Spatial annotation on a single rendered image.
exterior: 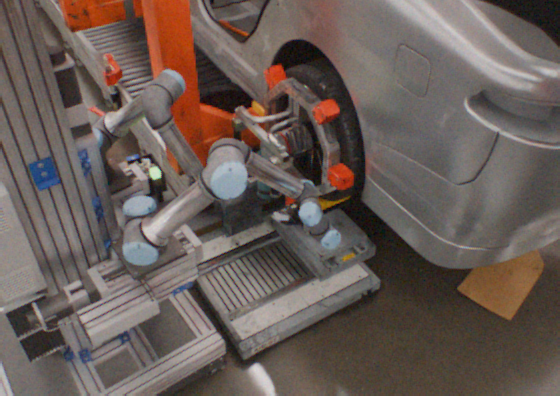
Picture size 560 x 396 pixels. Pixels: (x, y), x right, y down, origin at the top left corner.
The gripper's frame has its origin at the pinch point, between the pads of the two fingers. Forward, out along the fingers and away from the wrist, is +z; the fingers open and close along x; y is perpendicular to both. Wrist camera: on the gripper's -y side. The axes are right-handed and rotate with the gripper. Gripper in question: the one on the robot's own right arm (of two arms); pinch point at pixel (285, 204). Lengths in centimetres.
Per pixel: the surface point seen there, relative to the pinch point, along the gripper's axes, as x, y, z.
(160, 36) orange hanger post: -12, 62, 64
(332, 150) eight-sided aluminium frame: -30.3, 0.9, 2.7
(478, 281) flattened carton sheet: -54, -124, -16
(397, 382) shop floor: 16, -95, -38
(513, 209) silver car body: -47, -5, -75
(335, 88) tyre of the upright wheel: -50, 15, 13
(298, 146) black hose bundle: -20.7, 10.3, 8.7
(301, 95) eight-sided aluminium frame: -38.1, 18.8, 22.0
